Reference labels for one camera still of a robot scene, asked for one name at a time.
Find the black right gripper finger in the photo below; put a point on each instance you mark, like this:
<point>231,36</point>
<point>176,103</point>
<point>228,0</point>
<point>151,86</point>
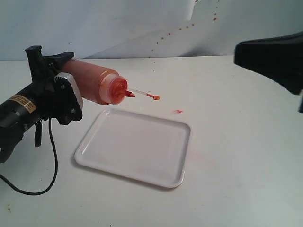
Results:
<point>279,59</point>

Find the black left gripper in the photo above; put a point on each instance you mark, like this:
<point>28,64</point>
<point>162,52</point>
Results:
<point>43,69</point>

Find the ketchup squeeze bottle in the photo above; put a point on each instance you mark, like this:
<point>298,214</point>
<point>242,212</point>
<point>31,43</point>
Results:
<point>100,84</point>

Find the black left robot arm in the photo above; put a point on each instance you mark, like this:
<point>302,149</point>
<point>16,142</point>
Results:
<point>18,114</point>

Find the white rectangular plastic tray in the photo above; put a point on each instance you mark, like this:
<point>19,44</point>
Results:
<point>136,146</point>

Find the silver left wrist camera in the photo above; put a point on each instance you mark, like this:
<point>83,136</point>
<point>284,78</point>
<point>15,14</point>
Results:
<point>68,101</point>

